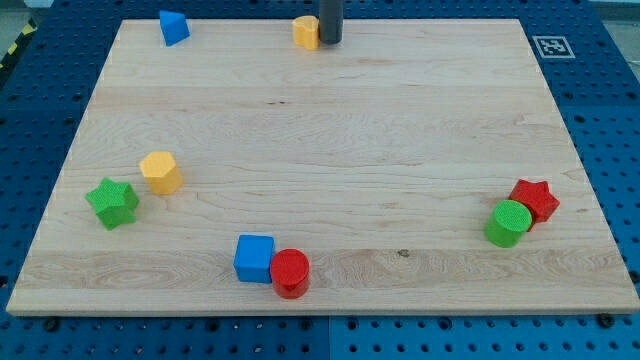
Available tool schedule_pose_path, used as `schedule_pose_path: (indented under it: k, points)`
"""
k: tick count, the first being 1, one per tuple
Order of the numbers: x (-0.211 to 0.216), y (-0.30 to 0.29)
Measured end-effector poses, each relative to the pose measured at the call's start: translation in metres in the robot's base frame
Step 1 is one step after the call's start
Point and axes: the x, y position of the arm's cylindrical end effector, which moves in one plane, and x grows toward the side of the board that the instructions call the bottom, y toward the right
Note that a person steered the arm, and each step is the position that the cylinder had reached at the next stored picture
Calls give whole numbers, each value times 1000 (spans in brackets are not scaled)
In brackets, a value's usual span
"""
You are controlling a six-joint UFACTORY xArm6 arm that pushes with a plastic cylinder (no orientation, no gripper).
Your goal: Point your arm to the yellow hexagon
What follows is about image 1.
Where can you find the blue triangle block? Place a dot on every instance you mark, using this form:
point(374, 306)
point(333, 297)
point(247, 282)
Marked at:
point(174, 27)

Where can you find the blue cube block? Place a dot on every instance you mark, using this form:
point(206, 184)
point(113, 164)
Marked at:
point(253, 258)

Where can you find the white fiducial marker tag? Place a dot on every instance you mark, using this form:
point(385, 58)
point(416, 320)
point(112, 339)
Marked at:
point(553, 47)

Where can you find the light wooden board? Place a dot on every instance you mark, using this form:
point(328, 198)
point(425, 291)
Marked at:
point(381, 159)

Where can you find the black yellow hazard tape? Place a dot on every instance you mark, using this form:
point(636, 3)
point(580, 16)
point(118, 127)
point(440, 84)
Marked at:
point(18, 47)

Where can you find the yellow heart block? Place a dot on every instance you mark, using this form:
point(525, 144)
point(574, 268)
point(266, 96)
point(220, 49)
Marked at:
point(305, 30)

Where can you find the red cylinder block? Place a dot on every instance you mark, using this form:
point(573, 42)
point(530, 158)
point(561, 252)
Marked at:
point(290, 270)

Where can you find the yellow hexagon block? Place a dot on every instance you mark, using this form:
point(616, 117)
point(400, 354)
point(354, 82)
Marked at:
point(161, 172)

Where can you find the green cylinder block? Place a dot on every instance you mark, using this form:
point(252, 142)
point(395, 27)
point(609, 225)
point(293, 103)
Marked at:
point(508, 222)

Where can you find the green star block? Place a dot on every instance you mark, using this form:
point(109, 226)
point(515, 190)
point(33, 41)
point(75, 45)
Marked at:
point(114, 203)

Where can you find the red star block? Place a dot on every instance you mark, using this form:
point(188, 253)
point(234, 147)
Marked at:
point(537, 198)

